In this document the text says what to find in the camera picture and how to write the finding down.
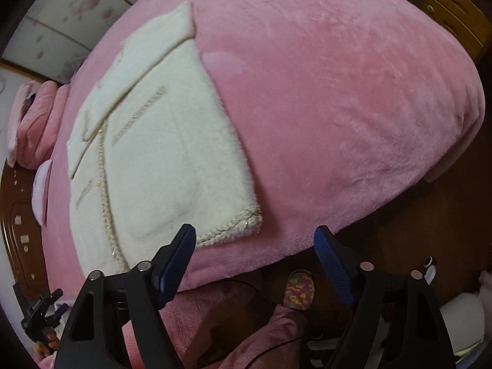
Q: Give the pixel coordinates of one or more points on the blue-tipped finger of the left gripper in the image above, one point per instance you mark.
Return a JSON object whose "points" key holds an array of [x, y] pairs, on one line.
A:
{"points": [[52, 298]]}

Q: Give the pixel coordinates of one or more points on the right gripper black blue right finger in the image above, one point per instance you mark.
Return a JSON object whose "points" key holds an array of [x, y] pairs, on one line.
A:
{"points": [[417, 335]]}

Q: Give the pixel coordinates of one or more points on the pink lace-edged pillow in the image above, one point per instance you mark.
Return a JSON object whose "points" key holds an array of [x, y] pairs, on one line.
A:
{"points": [[19, 108]]}

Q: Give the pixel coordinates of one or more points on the colourful patterned slipper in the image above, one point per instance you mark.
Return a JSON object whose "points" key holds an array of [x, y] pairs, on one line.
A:
{"points": [[299, 291]]}

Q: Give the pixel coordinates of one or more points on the white fluffy cardigan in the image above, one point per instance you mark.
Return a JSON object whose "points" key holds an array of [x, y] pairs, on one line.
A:
{"points": [[152, 149]]}

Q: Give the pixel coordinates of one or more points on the folded pink quilt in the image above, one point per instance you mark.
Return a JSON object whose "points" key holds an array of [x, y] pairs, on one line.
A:
{"points": [[39, 128]]}

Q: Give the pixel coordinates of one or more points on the pink plush bed blanket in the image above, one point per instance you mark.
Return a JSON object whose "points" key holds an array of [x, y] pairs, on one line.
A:
{"points": [[339, 106]]}

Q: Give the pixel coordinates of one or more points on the person's left hand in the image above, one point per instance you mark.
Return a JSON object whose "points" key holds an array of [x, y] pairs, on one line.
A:
{"points": [[48, 346]]}

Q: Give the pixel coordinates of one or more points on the dark wooden headboard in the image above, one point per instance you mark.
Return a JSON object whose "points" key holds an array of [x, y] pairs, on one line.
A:
{"points": [[22, 234]]}

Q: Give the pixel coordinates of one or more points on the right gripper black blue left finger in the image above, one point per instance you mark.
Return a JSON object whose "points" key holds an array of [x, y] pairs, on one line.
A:
{"points": [[93, 336]]}

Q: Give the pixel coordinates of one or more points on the floral sliding wardrobe doors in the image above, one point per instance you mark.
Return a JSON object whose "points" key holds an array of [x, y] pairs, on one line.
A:
{"points": [[54, 37]]}

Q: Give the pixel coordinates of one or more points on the small white printed pillow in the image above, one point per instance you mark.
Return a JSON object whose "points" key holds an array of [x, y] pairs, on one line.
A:
{"points": [[40, 192]]}

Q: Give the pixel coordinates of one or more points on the wooden drawer cabinet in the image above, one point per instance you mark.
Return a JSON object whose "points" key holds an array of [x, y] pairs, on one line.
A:
{"points": [[465, 21]]}

